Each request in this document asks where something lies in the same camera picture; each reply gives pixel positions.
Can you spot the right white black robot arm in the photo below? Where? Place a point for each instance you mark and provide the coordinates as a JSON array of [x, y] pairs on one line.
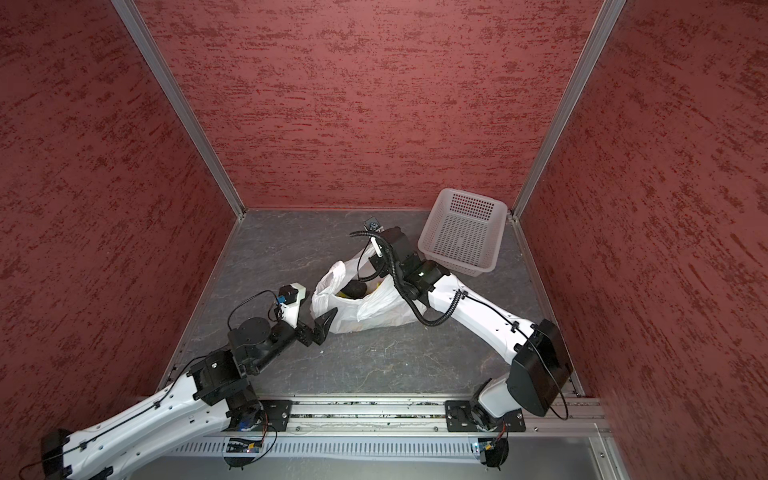
[[539, 366]]

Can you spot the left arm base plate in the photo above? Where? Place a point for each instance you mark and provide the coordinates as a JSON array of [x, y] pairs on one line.
[[277, 415]]

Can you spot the aluminium corner post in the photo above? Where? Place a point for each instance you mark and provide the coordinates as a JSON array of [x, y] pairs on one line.
[[139, 32], [602, 28]]

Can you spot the white perforated plastic basket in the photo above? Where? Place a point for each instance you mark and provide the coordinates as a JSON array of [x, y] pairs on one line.
[[464, 232]]

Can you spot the left aluminium corner post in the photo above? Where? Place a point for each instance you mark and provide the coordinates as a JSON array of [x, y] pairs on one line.
[[139, 32]]

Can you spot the right circuit board with wires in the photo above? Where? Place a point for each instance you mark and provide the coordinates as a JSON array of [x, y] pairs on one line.
[[493, 452]]

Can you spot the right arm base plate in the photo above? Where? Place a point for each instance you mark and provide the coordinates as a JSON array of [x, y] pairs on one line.
[[469, 416]]

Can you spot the right aluminium corner post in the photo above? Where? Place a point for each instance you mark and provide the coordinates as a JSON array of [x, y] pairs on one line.
[[602, 28]]

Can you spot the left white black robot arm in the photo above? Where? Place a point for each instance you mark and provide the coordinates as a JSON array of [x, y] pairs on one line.
[[213, 394]]

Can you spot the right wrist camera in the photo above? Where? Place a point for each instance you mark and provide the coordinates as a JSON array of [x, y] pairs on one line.
[[375, 229]]

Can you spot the white plastic bag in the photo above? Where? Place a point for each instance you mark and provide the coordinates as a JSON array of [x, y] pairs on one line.
[[385, 308]]

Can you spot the circuit board with wires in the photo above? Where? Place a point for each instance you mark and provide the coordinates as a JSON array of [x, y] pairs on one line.
[[241, 452], [493, 452]]

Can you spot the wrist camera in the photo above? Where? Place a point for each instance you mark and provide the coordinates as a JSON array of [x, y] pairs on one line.
[[289, 301], [375, 229]]

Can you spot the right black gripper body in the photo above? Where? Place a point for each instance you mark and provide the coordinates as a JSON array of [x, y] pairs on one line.
[[380, 263]]

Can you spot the aluminium front rail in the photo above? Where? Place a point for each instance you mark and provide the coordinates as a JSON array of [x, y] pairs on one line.
[[372, 414]]

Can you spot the left circuit board with wires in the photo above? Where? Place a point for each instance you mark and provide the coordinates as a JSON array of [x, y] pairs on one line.
[[241, 452]]

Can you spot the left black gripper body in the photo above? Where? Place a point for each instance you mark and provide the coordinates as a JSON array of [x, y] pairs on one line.
[[282, 334]]

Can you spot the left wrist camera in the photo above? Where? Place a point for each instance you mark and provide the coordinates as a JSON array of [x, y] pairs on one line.
[[289, 301]]

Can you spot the yellow banana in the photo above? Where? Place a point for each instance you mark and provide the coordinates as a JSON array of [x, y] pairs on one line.
[[375, 291]]

